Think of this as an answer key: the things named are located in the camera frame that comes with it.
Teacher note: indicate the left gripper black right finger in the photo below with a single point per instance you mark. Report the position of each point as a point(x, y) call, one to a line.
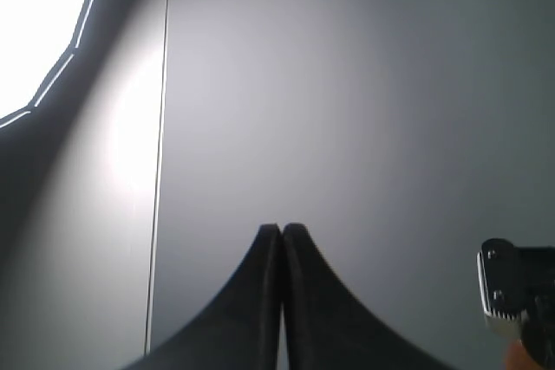
point(326, 326)

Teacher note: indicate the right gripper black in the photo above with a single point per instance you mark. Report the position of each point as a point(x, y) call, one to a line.
point(517, 295)

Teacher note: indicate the brown wooden cup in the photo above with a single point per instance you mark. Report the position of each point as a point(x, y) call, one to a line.
point(517, 358)

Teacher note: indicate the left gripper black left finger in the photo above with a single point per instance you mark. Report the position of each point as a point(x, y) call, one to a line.
point(239, 328)

